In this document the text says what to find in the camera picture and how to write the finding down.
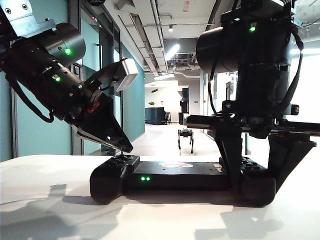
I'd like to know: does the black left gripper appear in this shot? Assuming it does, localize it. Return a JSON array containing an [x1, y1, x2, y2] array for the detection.
[[64, 84, 134, 153]]

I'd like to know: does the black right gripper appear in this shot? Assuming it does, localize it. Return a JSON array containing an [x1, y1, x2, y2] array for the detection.
[[184, 99, 320, 195]]

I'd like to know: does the black remote control with joysticks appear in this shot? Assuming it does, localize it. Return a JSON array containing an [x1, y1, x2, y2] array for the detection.
[[89, 149, 277, 208]]

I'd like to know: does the black quadruped robot dog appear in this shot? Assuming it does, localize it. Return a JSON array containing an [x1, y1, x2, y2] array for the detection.
[[177, 128, 195, 154]]

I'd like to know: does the dark bar counter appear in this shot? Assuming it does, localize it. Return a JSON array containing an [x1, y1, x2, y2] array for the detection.
[[144, 106, 167, 126]]

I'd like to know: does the black trash bin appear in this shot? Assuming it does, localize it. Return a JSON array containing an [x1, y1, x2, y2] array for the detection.
[[178, 112, 190, 126]]

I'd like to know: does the white linear ceiling light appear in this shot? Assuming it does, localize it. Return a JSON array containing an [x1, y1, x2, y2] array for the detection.
[[164, 44, 181, 61], [153, 73, 176, 81]]

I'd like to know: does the tall black machine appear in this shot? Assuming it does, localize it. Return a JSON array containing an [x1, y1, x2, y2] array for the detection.
[[180, 87, 190, 114]]

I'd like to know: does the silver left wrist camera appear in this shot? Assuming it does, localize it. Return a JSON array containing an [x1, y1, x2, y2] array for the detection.
[[115, 58, 139, 92]]

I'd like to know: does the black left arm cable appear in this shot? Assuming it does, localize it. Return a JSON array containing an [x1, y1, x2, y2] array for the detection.
[[4, 72, 55, 123]]

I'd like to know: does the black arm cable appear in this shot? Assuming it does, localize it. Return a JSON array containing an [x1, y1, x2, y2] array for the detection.
[[281, 31, 305, 112], [4, 72, 55, 123], [207, 49, 222, 116]]

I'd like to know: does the long vertical door handle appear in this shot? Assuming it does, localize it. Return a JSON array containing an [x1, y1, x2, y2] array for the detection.
[[95, 43, 104, 74]]

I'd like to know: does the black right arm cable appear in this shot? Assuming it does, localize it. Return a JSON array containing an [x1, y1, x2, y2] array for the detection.
[[207, 49, 222, 116], [281, 31, 305, 112]]

